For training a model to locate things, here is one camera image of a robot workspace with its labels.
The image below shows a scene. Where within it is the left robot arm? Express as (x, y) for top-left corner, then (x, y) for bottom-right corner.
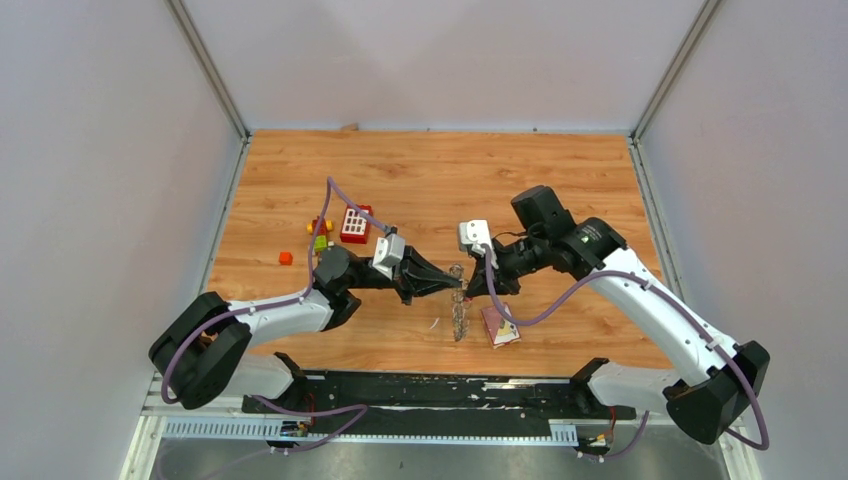
(148, 246), (461, 413)

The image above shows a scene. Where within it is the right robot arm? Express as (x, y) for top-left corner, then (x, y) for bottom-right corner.
(458, 185), (770, 451)

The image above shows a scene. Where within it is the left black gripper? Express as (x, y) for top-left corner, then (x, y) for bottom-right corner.
(349, 245), (463, 307)

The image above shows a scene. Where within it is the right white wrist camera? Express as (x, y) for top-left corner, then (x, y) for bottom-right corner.
(457, 219), (498, 269)

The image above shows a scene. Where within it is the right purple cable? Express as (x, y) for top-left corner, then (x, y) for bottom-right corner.
(483, 245), (771, 462)

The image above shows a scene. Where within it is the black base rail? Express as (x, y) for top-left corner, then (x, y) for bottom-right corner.
(271, 370), (637, 436)

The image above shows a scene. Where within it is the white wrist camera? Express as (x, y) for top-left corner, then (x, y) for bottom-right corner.
(457, 219), (498, 269)
(371, 233), (406, 280)

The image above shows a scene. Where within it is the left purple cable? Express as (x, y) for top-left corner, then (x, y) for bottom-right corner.
(160, 176), (399, 405)

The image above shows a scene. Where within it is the toy brick car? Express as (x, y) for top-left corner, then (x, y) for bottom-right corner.
(307, 217), (334, 256)

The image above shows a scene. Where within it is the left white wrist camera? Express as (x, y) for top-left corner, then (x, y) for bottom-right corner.
(371, 233), (406, 280)

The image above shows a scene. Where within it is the purple cable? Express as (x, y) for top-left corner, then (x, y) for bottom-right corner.
(160, 176), (399, 405)
(483, 245), (771, 462)

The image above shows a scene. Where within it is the metal disc with keyrings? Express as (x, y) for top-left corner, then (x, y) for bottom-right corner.
(448, 263), (470, 342)

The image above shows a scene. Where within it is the white slotted cable duct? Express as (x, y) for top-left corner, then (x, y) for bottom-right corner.
(161, 417), (578, 447)

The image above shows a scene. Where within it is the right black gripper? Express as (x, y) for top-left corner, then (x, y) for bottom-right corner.
(466, 231), (548, 297)

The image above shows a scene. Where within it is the playing card box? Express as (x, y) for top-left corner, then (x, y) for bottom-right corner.
(480, 306), (521, 349)

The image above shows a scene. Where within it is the red window brick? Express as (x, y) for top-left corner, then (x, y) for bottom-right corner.
(339, 206), (371, 245)

